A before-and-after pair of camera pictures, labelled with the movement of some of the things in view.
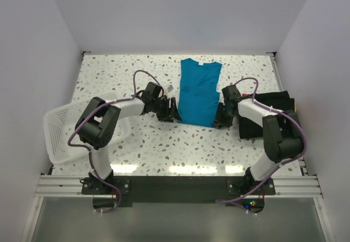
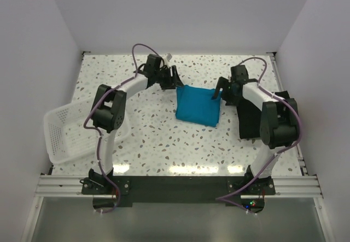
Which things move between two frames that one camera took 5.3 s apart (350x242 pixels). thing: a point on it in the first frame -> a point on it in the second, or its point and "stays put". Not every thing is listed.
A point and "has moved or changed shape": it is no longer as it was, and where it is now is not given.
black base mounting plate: (179, 189) stays put
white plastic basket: (62, 142) stays put
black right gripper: (219, 120) -> (230, 101)
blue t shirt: (198, 98) has moved or changed shape
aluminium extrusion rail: (62, 185) stays put
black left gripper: (167, 115) -> (170, 84)
